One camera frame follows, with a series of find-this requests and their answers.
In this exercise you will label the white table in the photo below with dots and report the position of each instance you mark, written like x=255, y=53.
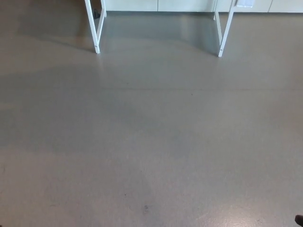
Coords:
x=97, y=48

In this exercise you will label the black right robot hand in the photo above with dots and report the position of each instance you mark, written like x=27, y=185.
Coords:
x=299, y=220

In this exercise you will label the small black floor object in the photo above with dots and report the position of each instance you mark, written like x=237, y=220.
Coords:
x=96, y=13

